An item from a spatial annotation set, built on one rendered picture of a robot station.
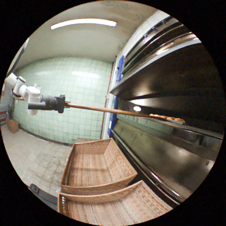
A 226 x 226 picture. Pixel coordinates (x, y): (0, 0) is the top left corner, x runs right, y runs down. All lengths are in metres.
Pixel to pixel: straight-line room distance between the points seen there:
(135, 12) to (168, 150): 1.55
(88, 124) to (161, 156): 1.63
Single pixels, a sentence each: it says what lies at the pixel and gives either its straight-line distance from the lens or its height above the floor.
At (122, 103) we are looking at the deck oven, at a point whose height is 1.30.
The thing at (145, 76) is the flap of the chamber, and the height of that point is 1.39.
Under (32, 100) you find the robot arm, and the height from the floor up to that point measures 1.19.
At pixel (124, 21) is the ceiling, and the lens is 1.45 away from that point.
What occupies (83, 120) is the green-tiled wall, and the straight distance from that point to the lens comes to 1.74.
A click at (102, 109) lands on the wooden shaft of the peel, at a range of 0.46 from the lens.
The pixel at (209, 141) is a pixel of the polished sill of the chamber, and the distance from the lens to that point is 0.32.
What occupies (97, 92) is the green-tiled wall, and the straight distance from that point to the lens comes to 1.72.
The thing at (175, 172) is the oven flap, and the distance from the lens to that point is 0.36.
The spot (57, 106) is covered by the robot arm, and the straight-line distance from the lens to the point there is 0.45.
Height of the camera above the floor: 1.21
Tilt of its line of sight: 3 degrees down
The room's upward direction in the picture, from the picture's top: 9 degrees clockwise
